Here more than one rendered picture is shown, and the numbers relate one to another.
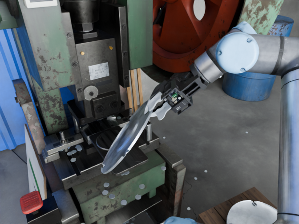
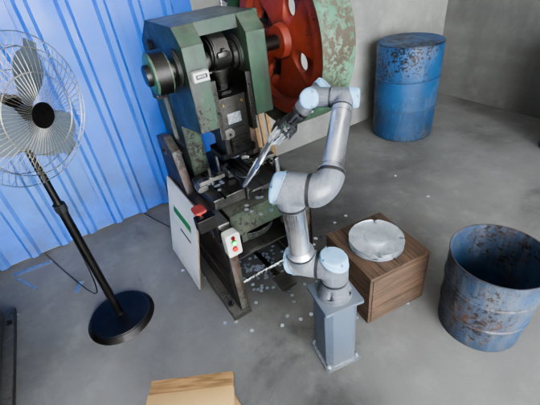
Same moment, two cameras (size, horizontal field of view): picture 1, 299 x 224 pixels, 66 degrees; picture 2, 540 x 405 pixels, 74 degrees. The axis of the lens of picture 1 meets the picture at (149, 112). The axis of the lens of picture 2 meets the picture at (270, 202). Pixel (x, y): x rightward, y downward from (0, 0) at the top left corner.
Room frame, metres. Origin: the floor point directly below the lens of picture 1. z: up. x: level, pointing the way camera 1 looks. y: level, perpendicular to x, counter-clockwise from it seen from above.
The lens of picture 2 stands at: (-0.89, -0.09, 1.72)
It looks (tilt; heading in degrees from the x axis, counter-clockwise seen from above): 36 degrees down; 5
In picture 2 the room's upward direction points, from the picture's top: 8 degrees counter-clockwise
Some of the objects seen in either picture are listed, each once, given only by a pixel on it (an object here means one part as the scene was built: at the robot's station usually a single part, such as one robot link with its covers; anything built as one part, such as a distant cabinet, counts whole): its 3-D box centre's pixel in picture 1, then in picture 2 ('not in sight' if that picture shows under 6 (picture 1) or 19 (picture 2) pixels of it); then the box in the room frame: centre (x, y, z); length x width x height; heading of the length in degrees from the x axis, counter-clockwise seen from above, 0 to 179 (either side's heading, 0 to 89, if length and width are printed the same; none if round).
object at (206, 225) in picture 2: (47, 223); (208, 230); (0.46, 0.36, 0.62); 0.10 x 0.06 x 0.20; 123
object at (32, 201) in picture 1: (34, 207); (200, 214); (0.45, 0.37, 0.72); 0.07 x 0.06 x 0.08; 33
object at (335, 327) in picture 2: not in sight; (334, 323); (0.16, -0.22, 0.23); 0.19 x 0.19 x 0.45; 22
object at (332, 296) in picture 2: not in sight; (334, 284); (0.16, -0.22, 0.50); 0.15 x 0.15 x 0.10
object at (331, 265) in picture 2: not in sight; (332, 265); (0.16, -0.21, 0.62); 0.13 x 0.12 x 0.14; 73
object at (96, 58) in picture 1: (95, 74); (231, 120); (0.79, 0.20, 1.04); 0.17 x 0.15 x 0.30; 33
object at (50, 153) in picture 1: (62, 142); (209, 177); (0.73, 0.36, 0.76); 0.17 x 0.06 x 0.10; 123
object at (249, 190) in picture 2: (118, 158); (253, 185); (0.68, 0.13, 0.72); 0.25 x 0.14 x 0.14; 33
